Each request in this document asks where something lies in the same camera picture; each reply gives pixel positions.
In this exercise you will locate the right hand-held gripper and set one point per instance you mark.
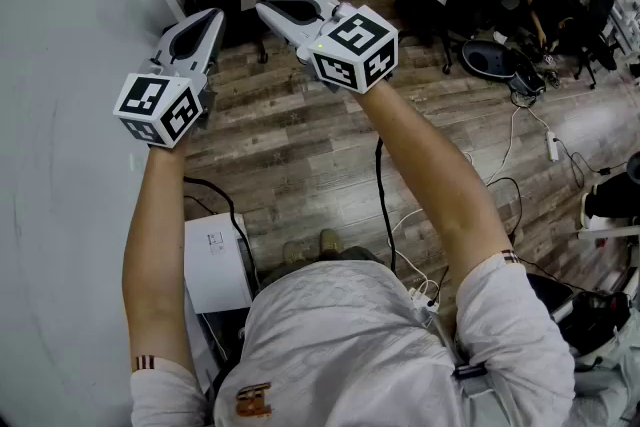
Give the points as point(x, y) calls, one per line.
point(357, 50)

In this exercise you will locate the person's left forearm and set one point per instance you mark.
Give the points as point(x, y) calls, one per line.
point(150, 240)

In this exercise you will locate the black bag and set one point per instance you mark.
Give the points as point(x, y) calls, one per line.
point(595, 325)

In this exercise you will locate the white microwave oven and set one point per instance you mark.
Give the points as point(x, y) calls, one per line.
point(215, 275)

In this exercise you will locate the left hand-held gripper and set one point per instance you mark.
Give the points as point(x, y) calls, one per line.
point(150, 107)

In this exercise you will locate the person's shoe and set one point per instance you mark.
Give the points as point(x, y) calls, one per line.
point(295, 252)
point(331, 242)

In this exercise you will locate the white power strip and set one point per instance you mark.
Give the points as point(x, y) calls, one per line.
point(552, 146)
point(422, 299)

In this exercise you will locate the person's left shoe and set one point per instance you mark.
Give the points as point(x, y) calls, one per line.
point(295, 252)

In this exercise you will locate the person's right forearm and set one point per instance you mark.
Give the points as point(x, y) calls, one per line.
point(425, 165)

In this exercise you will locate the dark round shell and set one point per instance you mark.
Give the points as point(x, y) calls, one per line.
point(487, 60)

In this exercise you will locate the black swivel chair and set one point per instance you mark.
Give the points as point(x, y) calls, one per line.
point(600, 15)

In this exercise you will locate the person's right shoe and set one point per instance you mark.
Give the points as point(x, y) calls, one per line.
point(331, 242)

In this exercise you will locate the person's white t-shirt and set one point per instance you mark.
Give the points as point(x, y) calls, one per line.
point(350, 340)

